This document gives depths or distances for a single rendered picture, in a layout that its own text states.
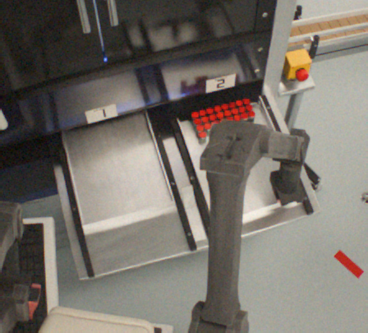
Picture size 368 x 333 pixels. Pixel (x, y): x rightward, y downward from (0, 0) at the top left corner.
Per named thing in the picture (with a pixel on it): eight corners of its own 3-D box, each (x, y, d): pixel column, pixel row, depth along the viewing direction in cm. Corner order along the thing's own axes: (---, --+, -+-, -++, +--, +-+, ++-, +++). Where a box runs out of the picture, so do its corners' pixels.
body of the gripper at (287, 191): (292, 170, 148) (294, 154, 142) (304, 201, 142) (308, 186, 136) (269, 175, 147) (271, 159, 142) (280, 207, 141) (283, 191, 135)
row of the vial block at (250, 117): (195, 133, 165) (195, 125, 161) (252, 117, 167) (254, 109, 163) (197, 140, 164) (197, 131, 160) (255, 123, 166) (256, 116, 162)
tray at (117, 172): (61, 127, 167) (58, 121, 164) (143, 105, 170) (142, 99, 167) (84, 229, 151) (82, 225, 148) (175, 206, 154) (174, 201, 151)
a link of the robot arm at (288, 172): (278, 164, 133) (300, 170, 132) (285, 143, 137) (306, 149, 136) (275, 180, 139) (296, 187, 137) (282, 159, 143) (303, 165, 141)
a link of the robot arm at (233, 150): (189, 136, 88) (250, 145, 84) (220, 114, 100) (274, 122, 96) (186, 353, 103) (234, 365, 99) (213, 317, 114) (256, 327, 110)
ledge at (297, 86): (262, 63, 179) (263, 60, 178) (297, 55, 181) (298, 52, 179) (278, 97, 173) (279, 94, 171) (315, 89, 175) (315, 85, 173)
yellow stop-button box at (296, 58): (278, 62, 168) (281, 48, 161) (299, 57, 168) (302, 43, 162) (287, 81, 164) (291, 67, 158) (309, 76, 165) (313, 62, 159)
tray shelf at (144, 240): (47, 135, 168) (46, 131, 166) (263, 79, 176) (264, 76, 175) (80, 282, 146) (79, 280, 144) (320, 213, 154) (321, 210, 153)
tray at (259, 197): (177, 123, 167) (177, 117, 164) (259, 101, 170) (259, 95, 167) (213, 227, 151) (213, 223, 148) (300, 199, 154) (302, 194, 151)
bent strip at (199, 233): (181, 196, 156) (181, 187, 150) (191, 193, 156) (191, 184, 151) (195, 242, 149) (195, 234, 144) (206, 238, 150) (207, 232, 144)
